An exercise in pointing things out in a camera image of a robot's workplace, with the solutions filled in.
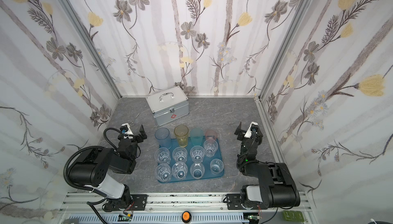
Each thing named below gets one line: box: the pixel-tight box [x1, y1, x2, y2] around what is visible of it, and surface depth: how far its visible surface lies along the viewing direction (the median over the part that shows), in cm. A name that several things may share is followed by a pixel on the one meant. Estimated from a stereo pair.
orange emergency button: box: [181, 210, 192, 224], surface depth 65 cm
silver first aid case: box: [145, 85, 190, 127], surface depth 100 cm
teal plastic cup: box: [189, 127, 205, 146], surface depth 92 cm
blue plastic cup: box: [154, 127, 172, 150], surface depth 89 cm
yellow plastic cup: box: [173, 124, 189, 148], surface depth 88 cm
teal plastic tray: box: [169, 137, 225, 182], surface depth 86 cm
